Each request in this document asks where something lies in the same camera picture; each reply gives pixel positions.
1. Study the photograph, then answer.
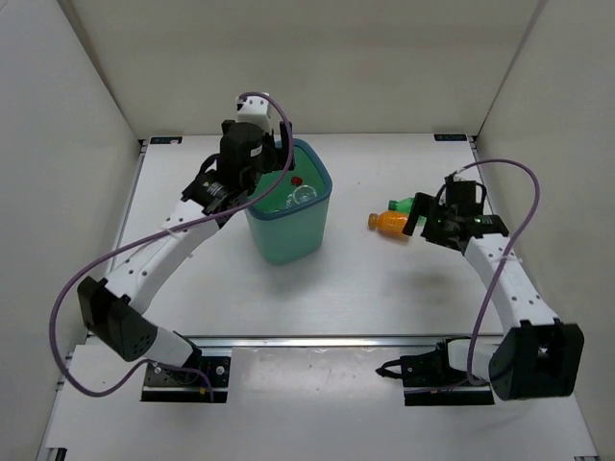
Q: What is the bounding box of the aluminium rail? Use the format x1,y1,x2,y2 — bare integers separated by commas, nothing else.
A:
186,334,491,351

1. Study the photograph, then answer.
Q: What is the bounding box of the right corner label sticker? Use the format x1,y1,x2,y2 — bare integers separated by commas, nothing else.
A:
433,133,467,142

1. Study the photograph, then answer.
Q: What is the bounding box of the left corner label sticker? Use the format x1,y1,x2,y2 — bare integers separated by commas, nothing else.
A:
149,136,183,145

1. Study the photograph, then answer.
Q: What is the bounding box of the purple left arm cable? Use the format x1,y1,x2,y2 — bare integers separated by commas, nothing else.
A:
50,90,295,400

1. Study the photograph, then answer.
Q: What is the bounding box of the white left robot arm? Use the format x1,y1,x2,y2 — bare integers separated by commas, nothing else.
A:
77,120,294,384

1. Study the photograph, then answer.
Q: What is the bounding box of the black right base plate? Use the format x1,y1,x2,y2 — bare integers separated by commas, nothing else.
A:
400,351,495,407

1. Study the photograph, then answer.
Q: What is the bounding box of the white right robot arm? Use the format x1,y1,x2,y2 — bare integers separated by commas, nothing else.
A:
403,179,584,400

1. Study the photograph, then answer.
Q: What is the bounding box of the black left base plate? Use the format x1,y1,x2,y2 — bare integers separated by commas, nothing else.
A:
140,348,232,404

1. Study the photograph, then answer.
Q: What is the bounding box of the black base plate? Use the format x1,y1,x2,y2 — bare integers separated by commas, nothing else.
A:
140,348,232,404
400,351,495,407

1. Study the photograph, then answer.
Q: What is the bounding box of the green plastic waste bin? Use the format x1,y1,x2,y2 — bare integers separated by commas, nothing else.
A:
245,138,332,264

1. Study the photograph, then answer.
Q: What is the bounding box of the orange plastic bottle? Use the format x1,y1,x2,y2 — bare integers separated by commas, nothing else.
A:
367,210,407,241

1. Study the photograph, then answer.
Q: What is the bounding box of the corner label sticker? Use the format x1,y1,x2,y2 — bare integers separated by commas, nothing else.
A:
433,133,467,142
149,136,183,145

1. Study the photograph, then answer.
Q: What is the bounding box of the clear bottle blue label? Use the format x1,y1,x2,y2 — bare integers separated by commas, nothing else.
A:
284,184,317,209

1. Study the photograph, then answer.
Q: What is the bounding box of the green plastic bottle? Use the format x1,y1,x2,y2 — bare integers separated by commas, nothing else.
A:
387,197,414,231

